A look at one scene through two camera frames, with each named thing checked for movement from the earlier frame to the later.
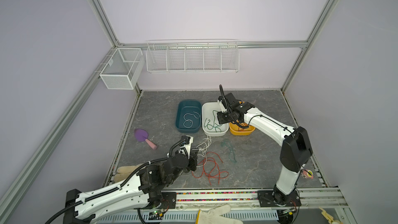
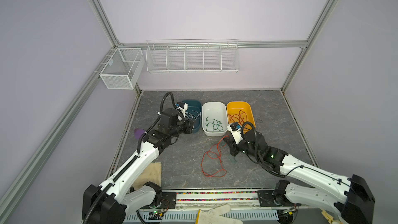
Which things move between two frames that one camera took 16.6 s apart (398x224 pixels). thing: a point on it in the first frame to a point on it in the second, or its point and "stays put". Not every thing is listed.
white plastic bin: (210, 124) stays put
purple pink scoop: (141, 135) stays put
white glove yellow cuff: (214, 216) stays put
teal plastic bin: (188, 116) stays put
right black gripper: (221, 120) to (233, 145)
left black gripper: (193, 159) to (189, 123)
